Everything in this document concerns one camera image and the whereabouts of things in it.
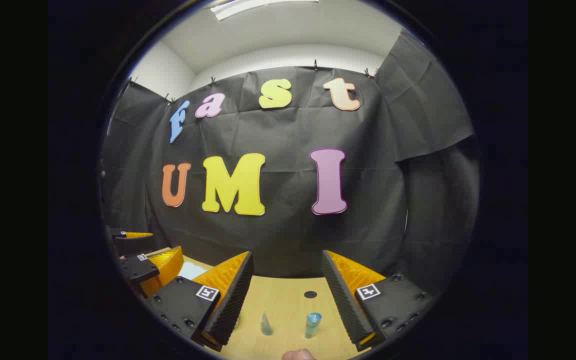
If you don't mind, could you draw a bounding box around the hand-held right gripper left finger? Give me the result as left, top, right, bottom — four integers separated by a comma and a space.
145, 250, 255, 352

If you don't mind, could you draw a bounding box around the light blue suitcase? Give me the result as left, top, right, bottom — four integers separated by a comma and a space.
177, 261, 209, 281

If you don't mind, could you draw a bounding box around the ceiling light panel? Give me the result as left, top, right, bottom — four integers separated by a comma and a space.
210, 0, 320, 22

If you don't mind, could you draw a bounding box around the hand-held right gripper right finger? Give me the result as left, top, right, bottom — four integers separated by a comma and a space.
321, 249, 437, 352

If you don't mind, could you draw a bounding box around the black backdrop cloth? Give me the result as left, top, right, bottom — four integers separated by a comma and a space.
100, 27, 481, 296

